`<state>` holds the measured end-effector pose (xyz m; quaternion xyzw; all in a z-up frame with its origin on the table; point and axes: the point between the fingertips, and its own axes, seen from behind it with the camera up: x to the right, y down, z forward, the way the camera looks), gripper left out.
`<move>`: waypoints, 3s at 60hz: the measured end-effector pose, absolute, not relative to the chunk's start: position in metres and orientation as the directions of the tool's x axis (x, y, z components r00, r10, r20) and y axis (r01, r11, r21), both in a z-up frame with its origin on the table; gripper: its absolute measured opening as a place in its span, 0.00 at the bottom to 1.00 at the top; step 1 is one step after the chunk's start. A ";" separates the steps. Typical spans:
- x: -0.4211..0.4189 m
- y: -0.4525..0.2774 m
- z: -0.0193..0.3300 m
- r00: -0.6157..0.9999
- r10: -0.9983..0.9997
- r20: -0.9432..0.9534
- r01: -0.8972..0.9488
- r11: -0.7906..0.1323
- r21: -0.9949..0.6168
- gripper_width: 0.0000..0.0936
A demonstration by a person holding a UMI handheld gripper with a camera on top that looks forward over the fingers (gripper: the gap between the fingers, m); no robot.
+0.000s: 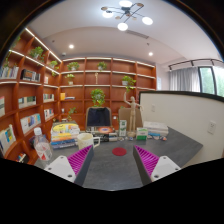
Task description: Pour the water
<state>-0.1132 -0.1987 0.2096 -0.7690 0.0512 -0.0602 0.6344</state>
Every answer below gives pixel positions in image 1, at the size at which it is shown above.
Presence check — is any wooden bookshelf wall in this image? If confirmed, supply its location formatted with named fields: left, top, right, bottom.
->
left=0, top=29, right=156, bottom=164

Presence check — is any stack of colourful books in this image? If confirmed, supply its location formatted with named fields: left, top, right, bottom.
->
left=51, top=121, right=80, bottom=149

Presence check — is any clear plastic water bottle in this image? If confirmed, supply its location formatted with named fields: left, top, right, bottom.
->
left=34, top=127, right=52, bottom=162

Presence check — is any wooden artist mannequin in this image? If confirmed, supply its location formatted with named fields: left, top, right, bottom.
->
left=124, top=92, right=143, bottom=137

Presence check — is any white ceramic mug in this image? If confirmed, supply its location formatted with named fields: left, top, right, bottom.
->
left=77, top=133, right=100, bottom=149

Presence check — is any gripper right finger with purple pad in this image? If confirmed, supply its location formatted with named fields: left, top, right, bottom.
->
left=133, top=145, right=180, bottom=185

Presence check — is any black office chair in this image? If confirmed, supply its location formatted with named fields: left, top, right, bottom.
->
left=86, top=107, right=112, bottom=130

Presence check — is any white wall socket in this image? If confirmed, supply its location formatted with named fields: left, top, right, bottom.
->
left=207, top=121, right=216, bottom=134

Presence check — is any grey window curtain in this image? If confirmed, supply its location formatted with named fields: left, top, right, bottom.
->
left=169, top=67, right=200, bottom=92

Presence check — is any brown cardboard box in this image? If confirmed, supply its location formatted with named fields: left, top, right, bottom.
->
left=118, top=108, right=142, bottom=127

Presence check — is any green and white small box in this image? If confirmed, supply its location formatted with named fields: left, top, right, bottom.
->
left=136, top=127, right=148, bottom=140

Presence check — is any ceiling lamp with round bulbs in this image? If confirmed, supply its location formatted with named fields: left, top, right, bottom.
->
left=101, top=0, right=153, bottom=31

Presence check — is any book with orange disc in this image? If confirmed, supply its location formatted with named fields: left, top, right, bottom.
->
left=95, top=126, right=115, bottom=135

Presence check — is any red round coaster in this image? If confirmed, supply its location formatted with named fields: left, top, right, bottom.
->
left=112, top=147, right=127, bottom=156

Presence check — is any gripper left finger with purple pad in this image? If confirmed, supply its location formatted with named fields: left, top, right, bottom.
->
left=45, top=145, right=94, bottom=186

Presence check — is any hanging green potted plant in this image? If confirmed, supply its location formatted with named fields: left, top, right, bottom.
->
left=91, top=88, right=105, bottom=107

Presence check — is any green and white carton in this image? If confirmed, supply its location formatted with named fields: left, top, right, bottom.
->
left=119, top=120, right=127, bottom=137

